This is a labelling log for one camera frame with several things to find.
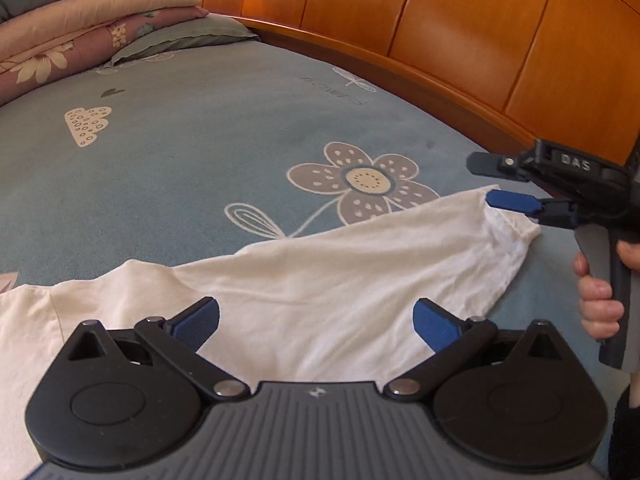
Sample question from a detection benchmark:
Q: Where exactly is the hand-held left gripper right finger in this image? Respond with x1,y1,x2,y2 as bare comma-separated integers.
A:
382,297,571,403

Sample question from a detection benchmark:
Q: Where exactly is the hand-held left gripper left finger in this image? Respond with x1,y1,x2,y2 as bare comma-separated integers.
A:
67,296,251,403

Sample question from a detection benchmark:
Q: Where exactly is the person's right hand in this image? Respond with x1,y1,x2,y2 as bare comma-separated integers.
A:
572,240,640,345

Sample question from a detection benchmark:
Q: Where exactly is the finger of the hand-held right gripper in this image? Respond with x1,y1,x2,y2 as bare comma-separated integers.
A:
486,189,576,227
466,151,531,180

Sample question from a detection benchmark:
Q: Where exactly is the white printed long-sleeve shirt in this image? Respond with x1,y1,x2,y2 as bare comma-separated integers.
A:
0,185,543,396

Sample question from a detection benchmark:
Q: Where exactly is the pink floral folded quilt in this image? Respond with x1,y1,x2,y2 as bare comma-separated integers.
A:
0,0,211,106

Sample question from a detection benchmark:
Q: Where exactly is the wooden bed headboard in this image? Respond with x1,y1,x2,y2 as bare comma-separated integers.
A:
170,0,640,201

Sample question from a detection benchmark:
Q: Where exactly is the flat grey-blue pillow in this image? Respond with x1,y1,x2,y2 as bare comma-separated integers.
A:
104,14,261,68

